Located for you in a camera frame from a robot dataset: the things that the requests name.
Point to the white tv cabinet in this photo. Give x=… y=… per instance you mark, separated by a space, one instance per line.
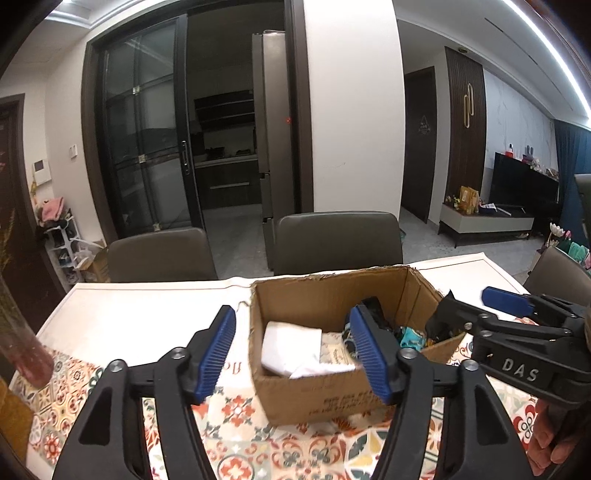
x=476 y=229

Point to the white shoe rack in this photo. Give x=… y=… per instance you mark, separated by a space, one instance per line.
x=69 y=253

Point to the black television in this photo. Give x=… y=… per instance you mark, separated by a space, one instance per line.
x=517 y=187

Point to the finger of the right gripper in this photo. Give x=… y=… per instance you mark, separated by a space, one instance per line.
x=511 y=303
x=453 y=317

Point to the dark chair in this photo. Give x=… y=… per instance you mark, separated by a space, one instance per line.
x=164 y=256
x=558 y=275
x=342 y=240

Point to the glass vase dried flowers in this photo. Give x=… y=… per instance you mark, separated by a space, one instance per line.
x=21 y=309

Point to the dark chair left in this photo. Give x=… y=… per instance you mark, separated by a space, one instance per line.
x=164 y=256

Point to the brown cardboard box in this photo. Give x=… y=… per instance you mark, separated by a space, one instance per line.
x=323 y=301

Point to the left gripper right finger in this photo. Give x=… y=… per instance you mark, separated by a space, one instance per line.
x=396 y=375

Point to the black blue patterned scarf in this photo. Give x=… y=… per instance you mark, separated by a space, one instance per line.
x=406 y=336

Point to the blue curtain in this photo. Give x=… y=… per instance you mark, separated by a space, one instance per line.
x=573 y=156

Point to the dark chair right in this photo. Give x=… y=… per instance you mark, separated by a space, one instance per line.
x=558 y=275

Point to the dark glass sliding door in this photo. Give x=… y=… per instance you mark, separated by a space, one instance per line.
x=168 y=113

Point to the dark chair middle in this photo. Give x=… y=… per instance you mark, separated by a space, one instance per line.
x=342 y=240

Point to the patterned floral table runner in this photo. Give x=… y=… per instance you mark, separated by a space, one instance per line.
x=238 y=439

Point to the person right hand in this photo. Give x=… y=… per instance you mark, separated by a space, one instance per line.
x=541 y=455

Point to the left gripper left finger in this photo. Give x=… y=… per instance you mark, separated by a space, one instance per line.
x=189 y=374

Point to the white cloth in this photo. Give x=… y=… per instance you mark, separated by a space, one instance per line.
x=294 y=351

